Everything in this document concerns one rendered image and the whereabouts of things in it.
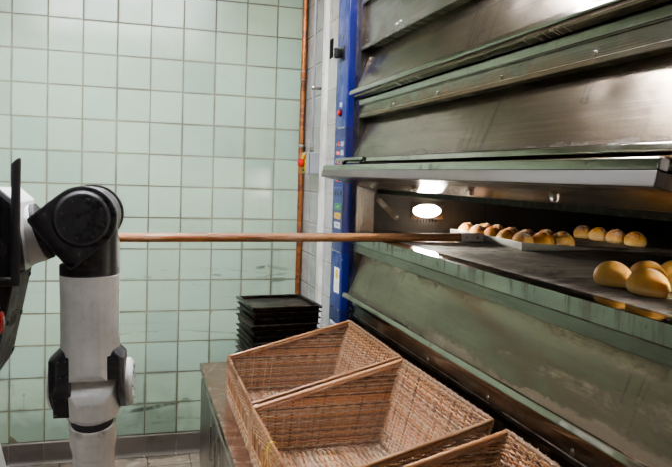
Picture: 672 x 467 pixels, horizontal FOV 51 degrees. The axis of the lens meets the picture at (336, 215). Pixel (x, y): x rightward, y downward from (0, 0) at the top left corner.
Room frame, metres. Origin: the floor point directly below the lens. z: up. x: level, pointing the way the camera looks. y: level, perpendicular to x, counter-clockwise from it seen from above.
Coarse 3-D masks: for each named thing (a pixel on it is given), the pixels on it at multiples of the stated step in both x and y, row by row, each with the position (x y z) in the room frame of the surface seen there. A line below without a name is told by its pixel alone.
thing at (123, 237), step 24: (120, 240) 2.18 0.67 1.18; (144, 240) 2.20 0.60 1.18; (168, 240) 2.22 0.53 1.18; (192, 240) 2.24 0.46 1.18; (216, 240) 2.26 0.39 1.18; (240, 240) 2.28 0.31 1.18; (264, 240) 2.31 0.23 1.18; (288, 240) 2.33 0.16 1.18; (312, 240) 2.35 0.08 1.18; (336, 240) 2.37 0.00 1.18; (360, 240) 2.40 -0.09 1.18; (384, 240) 2.42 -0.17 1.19; (408, 240) 2.44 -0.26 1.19; (432, 240) 2.47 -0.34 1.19; (456, 240) 2.49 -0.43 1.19
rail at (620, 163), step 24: (336, 168) 2.50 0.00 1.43; (360, 168) 2.24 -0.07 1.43; (384, 168) 2.02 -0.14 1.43; (408, 168) 1.85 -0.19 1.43; (432, 168) 1.70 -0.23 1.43; (456, 168) 1.57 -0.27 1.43; (480, 168) 1.46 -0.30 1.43; (504, 168) 1.37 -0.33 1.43; (528, 168) 1.29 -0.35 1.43; (552, 168) 1.21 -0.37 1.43; (576, 168) 1.15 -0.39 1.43; (600, 168) 1.09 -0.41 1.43; (624, 168) 1.03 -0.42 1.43; (648, 168) 0.99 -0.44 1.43
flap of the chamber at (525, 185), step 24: (432, 192) 2.10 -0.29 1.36; (456, 192) 1.88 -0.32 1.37; (480, 192) 1.70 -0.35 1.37; (504, 192) 1.56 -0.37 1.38; (528, 192) 1.43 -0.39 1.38; (552, 192) 1.33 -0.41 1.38; (576, 192) 1.24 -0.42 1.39; (600, 192) 1.16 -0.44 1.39; (624, 192) 1.09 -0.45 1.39; (648, 192) 1.03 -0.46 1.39
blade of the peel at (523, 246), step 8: (456, 232) 2.74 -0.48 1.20; (464, 232) 2.67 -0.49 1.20; (488, 240) 2.49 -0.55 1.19; (496, 240) 2.43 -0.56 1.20; (504, 240) 2.38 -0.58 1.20; (512, 240) 2.33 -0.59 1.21; (512, 248) 2.32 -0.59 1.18; (520, 248) 2.27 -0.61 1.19; (528, 248) 2.27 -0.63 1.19; (536, 248) 2.28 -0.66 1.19; (544, 248) 2.29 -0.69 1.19; (552, 248) 2.30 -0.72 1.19; (560, 248) 2.31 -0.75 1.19; (568, 248) 2.31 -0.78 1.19; (576, 248) 2.32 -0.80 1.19; (584, 248) 2.33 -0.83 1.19; (592, 248) 2.34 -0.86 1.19; (600, 248) 2.38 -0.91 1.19; (608, 248) 2.39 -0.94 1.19
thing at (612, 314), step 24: (432, 264) 2.02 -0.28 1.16; (456, 264) 1.87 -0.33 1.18; (480, 264) 1.85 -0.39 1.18; (504, 288) 1.62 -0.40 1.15; (528, 288) 1.53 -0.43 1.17; (552, 288) 1.47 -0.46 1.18; (576, 312) 1.36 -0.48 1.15; (600, 312) 1.29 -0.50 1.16; (624, 312) 1.23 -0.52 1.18; (648, 312) 1.22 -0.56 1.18; (648, 336) 1.17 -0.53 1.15
